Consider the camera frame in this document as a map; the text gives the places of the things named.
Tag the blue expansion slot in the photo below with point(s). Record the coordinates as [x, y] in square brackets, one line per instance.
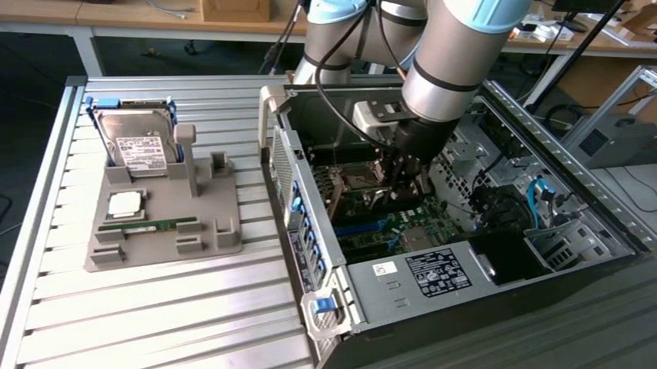
[359, 228]

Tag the white box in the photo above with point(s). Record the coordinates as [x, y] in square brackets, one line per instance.
[565, 35]

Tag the perforated metal drive cage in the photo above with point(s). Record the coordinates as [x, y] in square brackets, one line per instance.
[477, 153]

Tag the grey power supply unit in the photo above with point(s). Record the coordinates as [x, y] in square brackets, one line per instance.
[369, 300]

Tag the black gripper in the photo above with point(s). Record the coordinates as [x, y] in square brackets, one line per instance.
[426, 138]

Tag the grey plastic parts rack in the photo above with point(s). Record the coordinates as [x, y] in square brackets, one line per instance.
[154, 246]

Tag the silver hard disk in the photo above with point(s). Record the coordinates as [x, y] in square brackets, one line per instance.
[139, 150]

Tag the brown cardboard piece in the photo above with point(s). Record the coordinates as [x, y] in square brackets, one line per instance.
[641, 19]

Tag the brown cardboard box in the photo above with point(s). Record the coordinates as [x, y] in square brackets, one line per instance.
[237, 9]

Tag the green motherboard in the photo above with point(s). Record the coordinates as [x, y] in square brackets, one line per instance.
[435, 215]

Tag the CPU socket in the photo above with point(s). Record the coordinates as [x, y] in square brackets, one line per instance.
[354, 177]

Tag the graphics card with metal bracket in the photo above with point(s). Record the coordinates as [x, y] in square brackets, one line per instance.
[359, 209]

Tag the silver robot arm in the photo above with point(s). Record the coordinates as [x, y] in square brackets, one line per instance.
[451, 57]

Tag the grey computer tower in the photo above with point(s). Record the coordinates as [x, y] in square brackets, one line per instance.
[626, 146]

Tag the black monitor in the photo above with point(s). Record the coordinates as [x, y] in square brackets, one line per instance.
[569, 4]

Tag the green RAM stick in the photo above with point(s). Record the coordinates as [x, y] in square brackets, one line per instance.
[154, 225]

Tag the metal disk bay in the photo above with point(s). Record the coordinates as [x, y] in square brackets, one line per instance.
[580, 242]

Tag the blue case latch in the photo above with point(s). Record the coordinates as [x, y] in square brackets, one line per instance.
[322, 305]

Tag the black slanted pole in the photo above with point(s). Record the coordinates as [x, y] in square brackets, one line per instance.
[577, 54]

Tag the wooden desk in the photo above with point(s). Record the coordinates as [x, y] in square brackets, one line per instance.
[51, 17]

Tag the open black PC case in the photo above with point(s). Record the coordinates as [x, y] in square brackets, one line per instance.
[462, 326]

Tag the aluminium profile frame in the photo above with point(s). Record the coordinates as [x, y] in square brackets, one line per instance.
[648, 73]

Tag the silver chipset heatsink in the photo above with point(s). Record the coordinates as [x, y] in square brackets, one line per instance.
[417, 238]

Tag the silver CPU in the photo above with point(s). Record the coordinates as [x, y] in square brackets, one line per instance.
[124, 205]

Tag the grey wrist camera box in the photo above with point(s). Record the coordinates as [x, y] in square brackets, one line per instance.
[366, 119]

